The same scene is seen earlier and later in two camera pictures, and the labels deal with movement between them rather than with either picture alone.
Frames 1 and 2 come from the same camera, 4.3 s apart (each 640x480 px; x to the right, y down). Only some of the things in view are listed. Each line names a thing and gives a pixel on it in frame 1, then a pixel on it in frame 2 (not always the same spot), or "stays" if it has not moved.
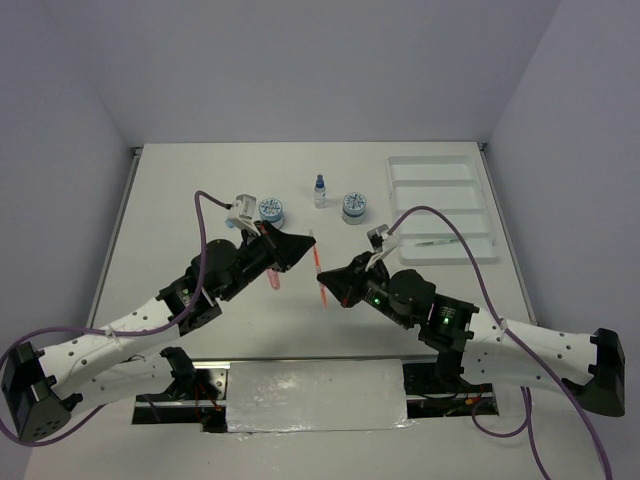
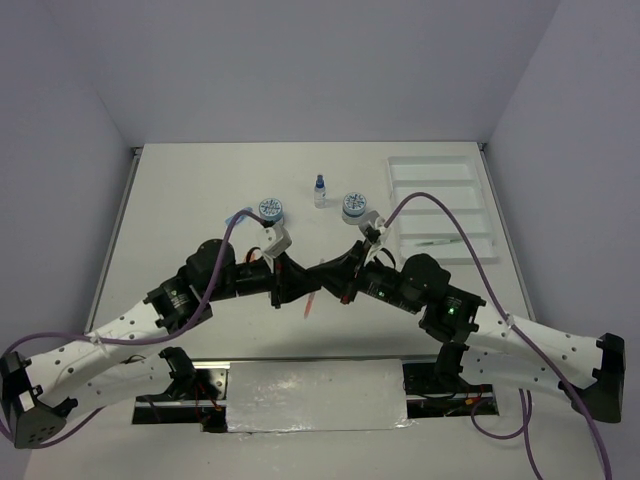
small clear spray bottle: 320,196 stays
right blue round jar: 353,209 stays
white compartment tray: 429,237 stays
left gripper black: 284,250 to 288,282
